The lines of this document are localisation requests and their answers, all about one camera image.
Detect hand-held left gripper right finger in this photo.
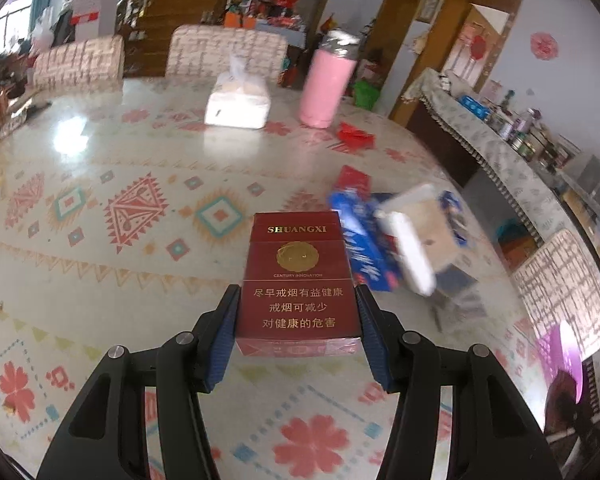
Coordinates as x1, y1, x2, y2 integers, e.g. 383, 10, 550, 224
355, 284, 563, 480

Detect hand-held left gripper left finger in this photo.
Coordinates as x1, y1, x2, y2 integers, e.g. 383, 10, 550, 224
37, 284, 243, 480

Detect red cigarette pack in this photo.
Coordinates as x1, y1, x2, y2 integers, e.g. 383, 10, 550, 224
234, 211, 363, 358

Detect white cardboard box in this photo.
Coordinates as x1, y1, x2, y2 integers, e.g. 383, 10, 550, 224
377, 182, 463, 297

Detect long red ointment box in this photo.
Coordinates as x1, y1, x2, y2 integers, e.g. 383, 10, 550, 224
336, 165, 373, 200

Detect patterned fabric chair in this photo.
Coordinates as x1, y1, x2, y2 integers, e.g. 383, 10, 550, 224
165, 24, 289, 80
511, 228, 600, 361
32, 35, 126, 92

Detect crumpled red paper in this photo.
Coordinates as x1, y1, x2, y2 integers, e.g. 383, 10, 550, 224
336, 122, 376, 150

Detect sideboard with patterned cloth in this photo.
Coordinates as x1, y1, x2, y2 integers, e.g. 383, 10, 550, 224
402, 67, 588, 271

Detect white tissue pack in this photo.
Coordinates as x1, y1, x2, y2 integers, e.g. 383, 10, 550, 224
204, 55, 272, 131

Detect green bag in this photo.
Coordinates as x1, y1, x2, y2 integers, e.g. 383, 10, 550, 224
352, 80, 381, 110

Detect pink bottle with silver lid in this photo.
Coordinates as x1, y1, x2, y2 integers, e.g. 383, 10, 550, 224
299, 30, 362, 129

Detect small blue box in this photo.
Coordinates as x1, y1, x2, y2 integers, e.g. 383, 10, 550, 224
457, 95, 491, 113

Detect row of bottles and jars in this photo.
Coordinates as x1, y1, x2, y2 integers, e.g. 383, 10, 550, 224
490, 90, 581, 161

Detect red knot door ornament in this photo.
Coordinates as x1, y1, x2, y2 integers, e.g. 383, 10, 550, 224
462, 25, 488, 61

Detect pile of red gift boxes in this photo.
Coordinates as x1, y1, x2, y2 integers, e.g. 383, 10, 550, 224
225, 0, 306, 31

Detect wooden staircase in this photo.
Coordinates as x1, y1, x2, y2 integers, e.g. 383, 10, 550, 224
117, 0, 251, 43

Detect wooden door frame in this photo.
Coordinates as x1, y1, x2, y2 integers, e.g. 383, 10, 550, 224
437, 0, 523, 93
387, 0, 429, 118

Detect framed wall picture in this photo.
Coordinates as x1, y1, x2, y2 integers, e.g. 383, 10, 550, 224
416, 0, 443, 23

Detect red paper-cut wall decoration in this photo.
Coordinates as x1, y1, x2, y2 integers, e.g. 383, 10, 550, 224
530, 31, 561, 61

